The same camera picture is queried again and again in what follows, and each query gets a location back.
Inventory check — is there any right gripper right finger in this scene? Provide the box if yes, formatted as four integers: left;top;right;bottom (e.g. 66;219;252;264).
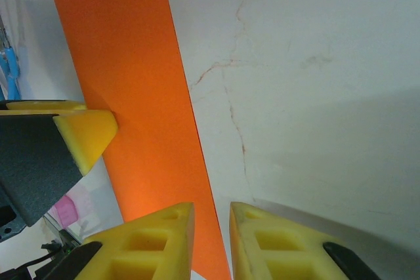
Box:
228;201;383;280

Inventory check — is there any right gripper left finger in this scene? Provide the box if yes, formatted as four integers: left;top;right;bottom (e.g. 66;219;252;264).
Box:
73;201;196;280

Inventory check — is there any orange paper sheet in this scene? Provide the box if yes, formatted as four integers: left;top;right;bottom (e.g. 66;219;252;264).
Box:
47;0;232;280

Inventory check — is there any blue stethoscope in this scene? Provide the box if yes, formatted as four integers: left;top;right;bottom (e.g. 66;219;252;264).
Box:
0;17;21;99

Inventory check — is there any pink pill organizer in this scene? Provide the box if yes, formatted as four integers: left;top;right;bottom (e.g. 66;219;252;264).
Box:
52;183;95;230

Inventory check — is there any aluminium mounting rail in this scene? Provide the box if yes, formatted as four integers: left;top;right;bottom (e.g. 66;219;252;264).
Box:
42;209;85;253

